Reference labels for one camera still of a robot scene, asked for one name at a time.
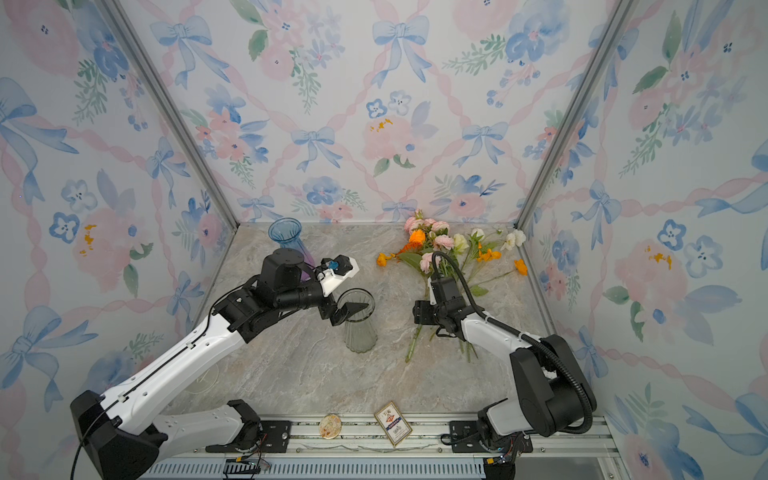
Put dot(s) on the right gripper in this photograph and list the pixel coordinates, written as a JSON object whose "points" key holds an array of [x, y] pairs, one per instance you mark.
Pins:
{"points": [[421, 309]]}

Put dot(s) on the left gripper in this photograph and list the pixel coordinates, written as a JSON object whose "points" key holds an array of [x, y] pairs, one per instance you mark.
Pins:
{"points": [[342, 314]]}

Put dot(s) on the clear grey glass vase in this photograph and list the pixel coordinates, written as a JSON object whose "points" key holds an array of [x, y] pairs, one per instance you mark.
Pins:
{"points": [[360, 334]]}

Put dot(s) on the pink carnation stem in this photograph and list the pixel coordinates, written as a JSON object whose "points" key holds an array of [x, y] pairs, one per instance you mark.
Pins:
{"points": [[463, 249]]}

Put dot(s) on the pink rose stem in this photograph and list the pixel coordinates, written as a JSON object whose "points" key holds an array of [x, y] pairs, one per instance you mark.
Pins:
{"points": [[433, 228]]}

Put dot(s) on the yellow poppy flower stem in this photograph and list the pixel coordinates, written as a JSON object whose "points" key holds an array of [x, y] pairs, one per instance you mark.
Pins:
{"points": [[477, 286]]}

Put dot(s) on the white flower stem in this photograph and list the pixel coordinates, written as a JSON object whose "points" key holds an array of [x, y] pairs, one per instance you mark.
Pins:
{"points": [[508, 242]]}

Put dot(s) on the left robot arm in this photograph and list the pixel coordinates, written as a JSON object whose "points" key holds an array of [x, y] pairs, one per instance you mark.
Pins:
{"points": [[123, 430]]}

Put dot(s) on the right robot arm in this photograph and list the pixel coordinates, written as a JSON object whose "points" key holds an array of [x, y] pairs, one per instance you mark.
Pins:
{"points": [[552, 393]]}

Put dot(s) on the blue purple glass vase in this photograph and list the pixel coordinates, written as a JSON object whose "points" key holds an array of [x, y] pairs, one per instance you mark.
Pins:
{"points": [[286, 232]]}

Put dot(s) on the orange marigold flower stem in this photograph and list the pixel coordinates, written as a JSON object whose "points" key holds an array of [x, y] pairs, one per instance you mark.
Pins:
{"points": [[410, 254]]}

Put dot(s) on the framed card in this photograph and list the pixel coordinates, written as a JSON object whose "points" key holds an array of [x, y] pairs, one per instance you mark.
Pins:
{"points": [[393, 423]]}

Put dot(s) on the round beige coaster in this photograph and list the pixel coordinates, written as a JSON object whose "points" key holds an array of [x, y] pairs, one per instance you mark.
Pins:
{"points": [[330, 426]]}

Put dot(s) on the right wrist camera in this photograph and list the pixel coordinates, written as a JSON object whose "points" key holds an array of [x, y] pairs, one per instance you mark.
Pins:
{"points": [[445, 290]]}

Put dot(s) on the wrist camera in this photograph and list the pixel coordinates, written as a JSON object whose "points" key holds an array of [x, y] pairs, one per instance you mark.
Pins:
{"points": [[331, 273], [445, 290]]}

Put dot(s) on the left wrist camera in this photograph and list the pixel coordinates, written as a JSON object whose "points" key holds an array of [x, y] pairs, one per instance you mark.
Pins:
{"points": [[331, 273]]}

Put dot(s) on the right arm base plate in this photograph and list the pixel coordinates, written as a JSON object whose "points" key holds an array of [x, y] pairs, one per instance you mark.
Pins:
{"points": [[477, 437]]}

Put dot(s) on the aluminium rail frame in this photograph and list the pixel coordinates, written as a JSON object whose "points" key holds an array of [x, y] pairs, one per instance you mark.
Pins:
{"points": [[363, 451]]}

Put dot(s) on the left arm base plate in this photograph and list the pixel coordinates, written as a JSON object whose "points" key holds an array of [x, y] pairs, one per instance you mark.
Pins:
{"points": [[267, 437]]}

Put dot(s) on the left corner aluminium post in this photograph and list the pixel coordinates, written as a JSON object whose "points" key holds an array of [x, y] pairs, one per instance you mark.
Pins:
{"points": [[117, 19]]}

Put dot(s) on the corner aluminium post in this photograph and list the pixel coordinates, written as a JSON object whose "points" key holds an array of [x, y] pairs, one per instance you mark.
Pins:
{"points": [[615, 27], [117, 19]]}

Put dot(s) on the right corner aluminium post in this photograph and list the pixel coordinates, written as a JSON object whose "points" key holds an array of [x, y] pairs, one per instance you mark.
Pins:
{"points": [[615, 27]]}

